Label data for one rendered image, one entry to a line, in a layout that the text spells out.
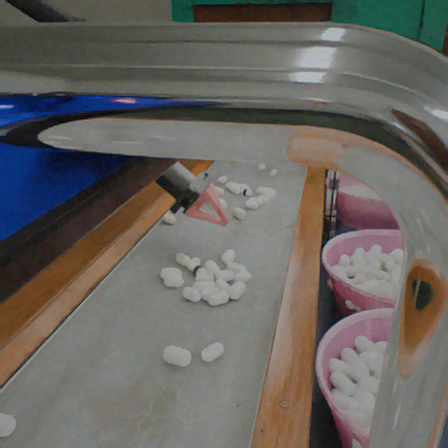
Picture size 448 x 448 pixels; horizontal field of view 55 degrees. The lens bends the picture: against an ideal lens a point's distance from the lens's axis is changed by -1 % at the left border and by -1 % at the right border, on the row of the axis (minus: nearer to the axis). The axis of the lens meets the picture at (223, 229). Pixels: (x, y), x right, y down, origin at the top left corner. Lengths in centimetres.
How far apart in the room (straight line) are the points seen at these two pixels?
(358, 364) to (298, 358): 8
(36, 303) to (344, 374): 44
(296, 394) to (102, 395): 22
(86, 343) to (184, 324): 14
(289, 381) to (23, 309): 38
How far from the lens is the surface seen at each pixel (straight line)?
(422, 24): 147
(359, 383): 58
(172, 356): 57
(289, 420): 48
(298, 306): 64
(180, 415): 52
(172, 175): 80
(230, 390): 54
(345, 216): 115
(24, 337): 64
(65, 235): 18
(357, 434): 49
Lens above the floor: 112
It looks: 24 degrees down
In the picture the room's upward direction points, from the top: straight up
